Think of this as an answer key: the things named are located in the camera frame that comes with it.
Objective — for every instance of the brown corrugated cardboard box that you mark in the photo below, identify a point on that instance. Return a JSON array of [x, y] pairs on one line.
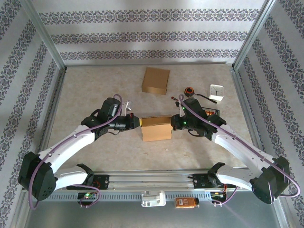
[[155, 79], [156, 130]]

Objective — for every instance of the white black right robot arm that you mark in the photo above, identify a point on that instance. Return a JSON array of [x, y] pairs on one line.
[[237, 147]]

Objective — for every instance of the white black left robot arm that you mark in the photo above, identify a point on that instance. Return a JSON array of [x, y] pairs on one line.
[[71, 145]]

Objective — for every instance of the black orange tape measure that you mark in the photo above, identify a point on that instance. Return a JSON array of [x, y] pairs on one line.
[[189, 92]]

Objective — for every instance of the black board orange connectors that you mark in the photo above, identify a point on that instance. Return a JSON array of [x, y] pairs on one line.
[[215, 111]]

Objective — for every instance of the white square desk clock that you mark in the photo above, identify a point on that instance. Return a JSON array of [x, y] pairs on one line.
[[216, 92]]

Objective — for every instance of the white plastic holder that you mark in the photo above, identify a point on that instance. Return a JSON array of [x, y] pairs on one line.
[[153, 199]]

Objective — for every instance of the green circuit board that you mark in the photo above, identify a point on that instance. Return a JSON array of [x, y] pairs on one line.
[[88, 195]]

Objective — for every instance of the orange rectangular battery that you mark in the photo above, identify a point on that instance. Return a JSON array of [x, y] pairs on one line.
[[186, 203]]

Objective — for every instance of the grey metal sheet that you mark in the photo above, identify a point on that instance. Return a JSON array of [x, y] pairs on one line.
[[142, 218]]

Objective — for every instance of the aluminium side rail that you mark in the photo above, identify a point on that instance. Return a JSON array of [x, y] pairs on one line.
[[242, 95], [53, 107]]

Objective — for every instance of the aluminium front rail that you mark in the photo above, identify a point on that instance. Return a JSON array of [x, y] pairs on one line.
[[154, 178]]

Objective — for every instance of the aluminium back rail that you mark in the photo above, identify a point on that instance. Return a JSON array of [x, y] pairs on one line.
[[154, 64]]

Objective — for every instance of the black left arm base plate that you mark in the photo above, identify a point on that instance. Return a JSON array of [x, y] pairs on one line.
[[104, 181]]

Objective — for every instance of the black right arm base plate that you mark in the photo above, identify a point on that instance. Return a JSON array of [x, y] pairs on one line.
[[198, 181]]

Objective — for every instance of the aluminium frame post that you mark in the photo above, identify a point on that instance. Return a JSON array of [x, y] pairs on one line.
[[44, 33], [253, 33]]

